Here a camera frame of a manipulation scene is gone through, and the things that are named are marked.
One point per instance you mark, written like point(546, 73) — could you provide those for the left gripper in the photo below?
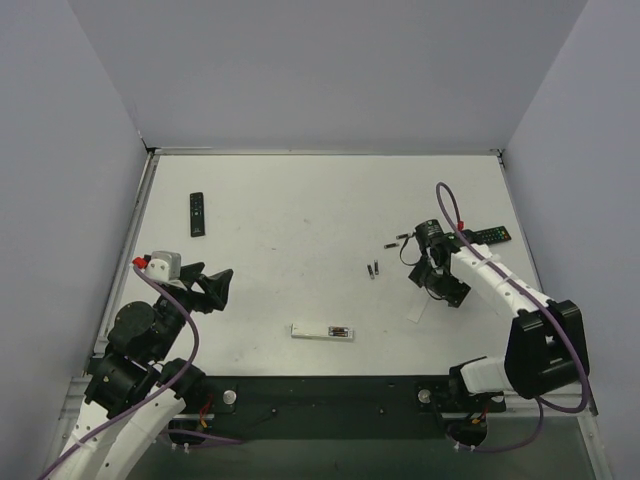
point(195, 285)

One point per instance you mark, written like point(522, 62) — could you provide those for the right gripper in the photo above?
point(437, 280)

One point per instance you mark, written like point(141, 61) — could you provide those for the white battery cover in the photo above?
point(417, 309)

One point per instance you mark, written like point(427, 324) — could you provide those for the slim black remote control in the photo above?
point(196, 210)

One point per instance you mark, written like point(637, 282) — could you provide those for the white remote control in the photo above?
point(316, 333)

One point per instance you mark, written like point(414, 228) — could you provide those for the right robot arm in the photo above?
point(546, 347)

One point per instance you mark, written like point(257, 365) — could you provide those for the wide black remote control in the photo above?
point(489, 236)

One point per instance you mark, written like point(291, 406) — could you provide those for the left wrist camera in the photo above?
point(161, 267)

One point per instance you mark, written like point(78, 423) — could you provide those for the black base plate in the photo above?
point(251, 408)

